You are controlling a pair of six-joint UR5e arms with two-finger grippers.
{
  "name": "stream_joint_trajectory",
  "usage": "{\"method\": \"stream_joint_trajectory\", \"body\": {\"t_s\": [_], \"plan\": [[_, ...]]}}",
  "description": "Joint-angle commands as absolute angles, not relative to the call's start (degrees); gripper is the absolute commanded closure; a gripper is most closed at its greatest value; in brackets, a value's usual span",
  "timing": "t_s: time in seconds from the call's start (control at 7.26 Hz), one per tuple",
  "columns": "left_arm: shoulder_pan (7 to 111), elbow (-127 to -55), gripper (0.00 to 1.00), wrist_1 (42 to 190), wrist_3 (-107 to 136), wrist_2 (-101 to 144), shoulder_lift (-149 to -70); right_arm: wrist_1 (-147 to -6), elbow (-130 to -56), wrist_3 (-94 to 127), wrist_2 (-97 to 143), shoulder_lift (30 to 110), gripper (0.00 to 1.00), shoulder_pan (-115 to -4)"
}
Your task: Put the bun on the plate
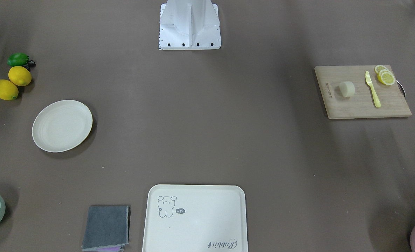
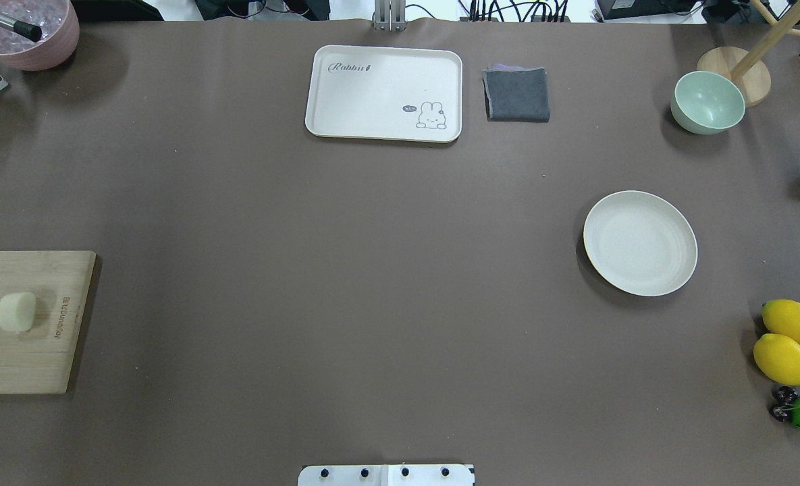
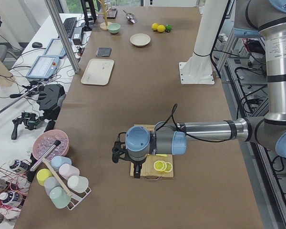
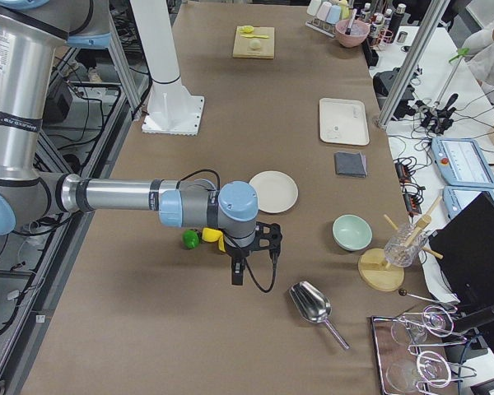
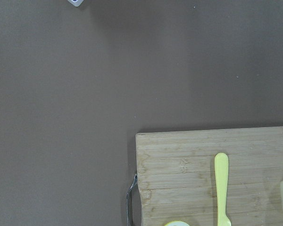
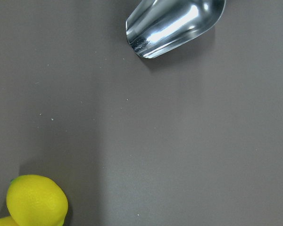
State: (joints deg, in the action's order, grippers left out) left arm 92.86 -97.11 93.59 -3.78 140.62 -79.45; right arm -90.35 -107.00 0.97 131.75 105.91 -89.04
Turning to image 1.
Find white bun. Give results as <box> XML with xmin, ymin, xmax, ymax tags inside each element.
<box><xmin>339</xmin><ymin>81</ymin><xmax>355</xmax><ymax>98</ymax></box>

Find cream rectangular tray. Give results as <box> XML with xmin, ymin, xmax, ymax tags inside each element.
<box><xmin>142</xmin><ymin>184</ymin><xmax>248</xmax><ymax>252</ymax></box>

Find grey folded cloth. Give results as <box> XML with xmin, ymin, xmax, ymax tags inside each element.
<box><xmin>82</xmin><ymin>205</ymin><xmax>130</xmax><ymax>252</ymax></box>

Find cream round plate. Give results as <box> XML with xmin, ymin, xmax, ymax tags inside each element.
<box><xmin>32</xmin><ymin>99</ymin><xmax>93</xmax><ymax>153</ymax></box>

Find bamboo cutting board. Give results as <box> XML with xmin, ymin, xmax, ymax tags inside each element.
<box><xmin>314</xmin><ymin>65</ymin><xmax>412</xmax><ymax>119</ymax></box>

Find yellow plastic knife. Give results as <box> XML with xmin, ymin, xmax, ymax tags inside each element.
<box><xmin>365</xmin><ymin>71</ymin><xmax>381</xmax><ymax>107</ymax></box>

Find lemon slice back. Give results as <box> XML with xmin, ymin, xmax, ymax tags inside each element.
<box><xmin>374</xmin><ymin>64</ymin><xmax>389</xmax><ymax>74</ymax></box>

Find lemon slice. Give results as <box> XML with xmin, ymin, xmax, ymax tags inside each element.
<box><xmin>378</xmin><ymin>70</ymin><xmax>396</xmax><ymax>86</ymax></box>
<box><xmin>374</xmin><ymin>64</ymin><xmax>389</xmax><ymax>74</ymax></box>

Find lemon slice front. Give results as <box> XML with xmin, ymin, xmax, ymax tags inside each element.
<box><xmin>378</xmin><ymin>70</ymin><xmax>396</xmax><ymax>86</ymax></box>

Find yellow lemon upper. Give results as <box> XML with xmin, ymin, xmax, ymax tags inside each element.
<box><xmin>8</xmin><ymin>66</ymin><xmax>32</xmax><ymax>86</ymax></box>

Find yellow lemon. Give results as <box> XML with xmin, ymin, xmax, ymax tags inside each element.
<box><xmin>8</xmin><ymin>66</ymin><xmax>32</xmax><ymax>86</ymax></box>
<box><xmin>0</xmin><ymin>79</ymin><xmax>19</xmax><ymax>100</ymax></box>

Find green toy vegetable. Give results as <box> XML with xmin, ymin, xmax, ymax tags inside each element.
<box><xmin>7</xmin><ymin>52</ymin><xmax>36</xmax><ymax>71</ymax></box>

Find yellow lemon lower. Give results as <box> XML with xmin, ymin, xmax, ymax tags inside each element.
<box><xmin>0</xmin><ymin>79</ymin><xmax>19</xmax><ymax>100</ymax></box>

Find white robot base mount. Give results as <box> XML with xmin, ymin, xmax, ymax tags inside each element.
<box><xmin>158</xmin><ymin>0</ymin><xmax>222</xmax><ymax>50</ymax></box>

